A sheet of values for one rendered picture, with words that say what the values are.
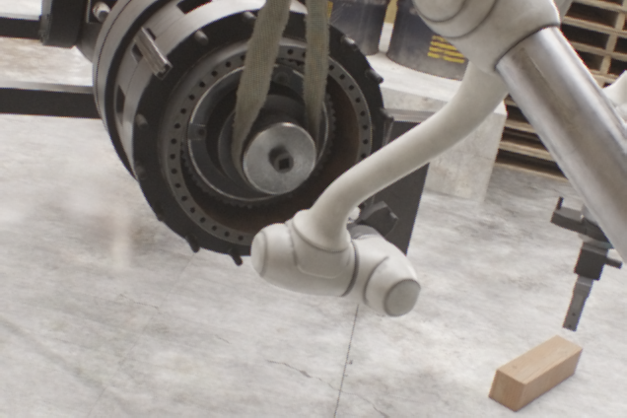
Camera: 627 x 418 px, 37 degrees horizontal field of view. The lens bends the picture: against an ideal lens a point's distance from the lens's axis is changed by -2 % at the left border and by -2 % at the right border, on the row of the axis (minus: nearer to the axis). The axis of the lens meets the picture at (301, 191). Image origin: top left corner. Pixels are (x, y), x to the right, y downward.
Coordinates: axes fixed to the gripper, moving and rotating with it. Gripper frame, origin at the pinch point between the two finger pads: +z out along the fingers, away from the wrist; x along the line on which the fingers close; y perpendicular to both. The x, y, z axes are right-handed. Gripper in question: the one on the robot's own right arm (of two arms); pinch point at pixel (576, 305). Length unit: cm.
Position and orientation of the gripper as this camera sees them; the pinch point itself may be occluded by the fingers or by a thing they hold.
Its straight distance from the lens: 181.3
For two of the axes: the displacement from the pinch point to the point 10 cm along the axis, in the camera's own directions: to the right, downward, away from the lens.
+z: -1.9, 9.2, 3.3
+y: 9.1, 3.0, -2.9
